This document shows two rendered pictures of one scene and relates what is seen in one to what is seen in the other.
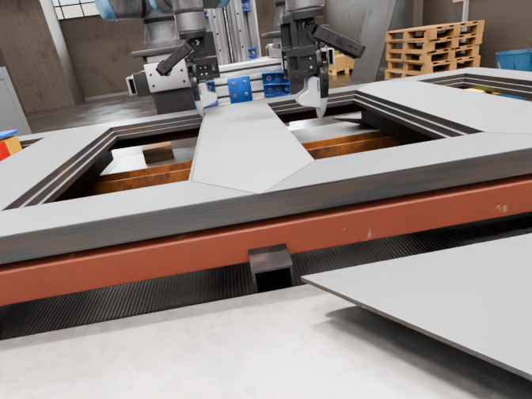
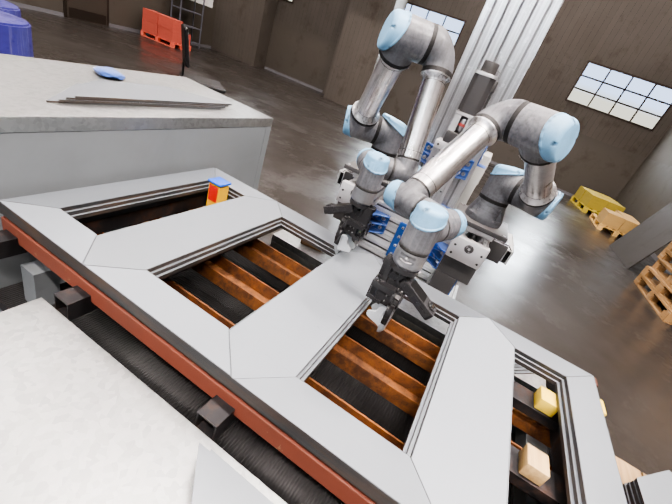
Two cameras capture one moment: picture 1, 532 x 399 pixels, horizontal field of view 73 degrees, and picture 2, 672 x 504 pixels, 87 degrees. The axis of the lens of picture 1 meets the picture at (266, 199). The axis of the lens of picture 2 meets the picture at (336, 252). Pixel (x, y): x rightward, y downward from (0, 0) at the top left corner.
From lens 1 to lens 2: 0.48 m
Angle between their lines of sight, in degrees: 20
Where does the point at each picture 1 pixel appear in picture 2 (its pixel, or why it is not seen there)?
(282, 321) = (178, 452)
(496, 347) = not seen: outside the picture
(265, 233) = (227, 396)
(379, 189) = (293, 433)
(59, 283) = (135, 331)
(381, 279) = (220, 484)
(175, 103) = not seen: hidden behind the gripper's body
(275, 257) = (217, 414)
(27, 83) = (338, 76)
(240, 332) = (157, 439)
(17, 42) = (353, 41)
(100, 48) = (408, 78)
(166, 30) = not seen: hidden behind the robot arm
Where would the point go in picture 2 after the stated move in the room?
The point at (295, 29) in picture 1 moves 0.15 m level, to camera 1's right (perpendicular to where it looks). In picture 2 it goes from (388, 271) to (445, 305)
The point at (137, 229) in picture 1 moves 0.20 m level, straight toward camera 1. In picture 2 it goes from (174, 341) to (101, 427)
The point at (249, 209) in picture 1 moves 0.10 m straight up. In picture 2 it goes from (225, 379) to (233, 343)
